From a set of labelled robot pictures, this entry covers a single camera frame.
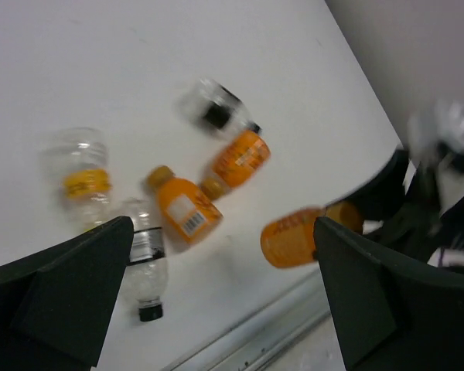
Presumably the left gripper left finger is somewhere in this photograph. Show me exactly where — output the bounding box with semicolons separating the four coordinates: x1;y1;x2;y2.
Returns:
0;216;134;370

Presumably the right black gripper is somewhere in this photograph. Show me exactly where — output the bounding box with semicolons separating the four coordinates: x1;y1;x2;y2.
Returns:
324;148;464;274

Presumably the clear bottle yellow label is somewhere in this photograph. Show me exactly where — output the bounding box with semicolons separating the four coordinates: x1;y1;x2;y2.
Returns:
39;128;112;231

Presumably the aluminium front rail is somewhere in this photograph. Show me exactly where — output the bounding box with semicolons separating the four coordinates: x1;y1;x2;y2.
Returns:
164;267;329;370

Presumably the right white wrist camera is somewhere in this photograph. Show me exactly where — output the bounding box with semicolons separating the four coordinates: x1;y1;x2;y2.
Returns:
407;100;464;213

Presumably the clear bottle black label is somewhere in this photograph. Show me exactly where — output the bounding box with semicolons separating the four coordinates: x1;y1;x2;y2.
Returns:
176;78;262;140
120;199;169;322

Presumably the clear bottle black label front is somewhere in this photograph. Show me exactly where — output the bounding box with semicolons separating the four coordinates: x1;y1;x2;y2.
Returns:
120;199;169;322

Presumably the orange juice bottle front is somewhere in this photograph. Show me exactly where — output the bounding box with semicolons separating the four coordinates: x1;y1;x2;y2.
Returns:
260;201;364;269

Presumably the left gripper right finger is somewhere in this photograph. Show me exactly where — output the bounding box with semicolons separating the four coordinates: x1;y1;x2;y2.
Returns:
314;217;464;370

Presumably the orange juice bottle barcode label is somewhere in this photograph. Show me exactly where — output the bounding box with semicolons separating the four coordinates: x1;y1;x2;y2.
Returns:
145;165;223;253

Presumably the orange juice bottle floral label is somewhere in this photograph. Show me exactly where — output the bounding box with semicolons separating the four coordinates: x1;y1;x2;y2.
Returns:
199;123;271;200

